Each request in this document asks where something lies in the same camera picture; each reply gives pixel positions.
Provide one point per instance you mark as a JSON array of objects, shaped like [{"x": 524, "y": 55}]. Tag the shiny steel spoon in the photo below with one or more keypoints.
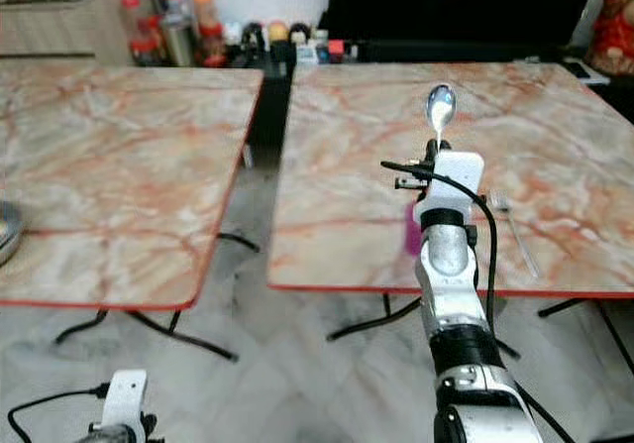
[{"x": 441, "y": 108}]

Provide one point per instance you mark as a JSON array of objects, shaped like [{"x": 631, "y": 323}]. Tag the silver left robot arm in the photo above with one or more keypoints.
[{"x": 124, "y": 435}]

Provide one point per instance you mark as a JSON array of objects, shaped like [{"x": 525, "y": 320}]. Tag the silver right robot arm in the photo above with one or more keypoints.
[{"x": 448, "y": 265}]

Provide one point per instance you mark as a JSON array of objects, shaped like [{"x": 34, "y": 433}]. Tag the purple plastic cup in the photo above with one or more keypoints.
[{"x": 412, "y": 233}]

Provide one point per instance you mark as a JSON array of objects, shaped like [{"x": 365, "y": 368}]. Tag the marble pattern folding table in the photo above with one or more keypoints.
[
  {"x": 119, "y": 166},
  {"x": 347, "y": 166}
]

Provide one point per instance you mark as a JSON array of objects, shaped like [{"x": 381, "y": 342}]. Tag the steel fork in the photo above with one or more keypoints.
[{"x": 515, "y": 235}]

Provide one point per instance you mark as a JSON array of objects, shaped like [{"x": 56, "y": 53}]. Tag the black television screen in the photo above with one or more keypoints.
[{"x": 456, "y": 12}]

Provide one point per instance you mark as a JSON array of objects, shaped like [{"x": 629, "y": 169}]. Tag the flat phone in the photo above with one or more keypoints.
[{"x": 582, "y": 70}]

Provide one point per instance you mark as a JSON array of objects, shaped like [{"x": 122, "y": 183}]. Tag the small white box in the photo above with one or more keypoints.
[{"x": 306, "y": 55}]

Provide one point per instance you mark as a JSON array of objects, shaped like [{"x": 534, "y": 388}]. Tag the round steel bowl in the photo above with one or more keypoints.
[{"x": 10, "y": 233}]

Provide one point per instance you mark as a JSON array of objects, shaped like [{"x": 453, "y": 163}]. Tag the yellow capped small bottle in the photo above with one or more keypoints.
[{"x": 277, "y": 34}]

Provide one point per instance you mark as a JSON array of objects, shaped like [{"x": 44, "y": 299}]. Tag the red figurine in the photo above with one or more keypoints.
[{"x": 614, "y": 27}]

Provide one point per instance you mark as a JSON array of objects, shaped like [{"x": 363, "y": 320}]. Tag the wooden cabinet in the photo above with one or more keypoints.
[{"x": 59, "y": 22}]

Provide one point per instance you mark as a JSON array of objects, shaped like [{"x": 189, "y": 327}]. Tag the red capped jar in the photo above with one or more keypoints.
[
  {"x": 212, "y": 47},
  {"x": 144, "y": 52},
  {"x": 202, "y": 2}
]

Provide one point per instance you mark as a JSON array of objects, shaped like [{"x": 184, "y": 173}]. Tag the steel flask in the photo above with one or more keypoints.
[{"x": 178, "y": 42}]

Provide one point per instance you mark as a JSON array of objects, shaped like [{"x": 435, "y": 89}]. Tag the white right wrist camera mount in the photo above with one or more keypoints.
[{"x": 454, "y": 177}]

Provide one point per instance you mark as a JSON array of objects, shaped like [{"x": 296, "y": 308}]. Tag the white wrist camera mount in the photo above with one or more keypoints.
[
  {"x": 127, "y": 395},
  {"x": 454, "y": 177}
]

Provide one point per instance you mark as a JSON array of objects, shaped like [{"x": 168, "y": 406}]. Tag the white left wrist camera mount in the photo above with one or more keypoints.
[{"x": 127, "y": 395}]

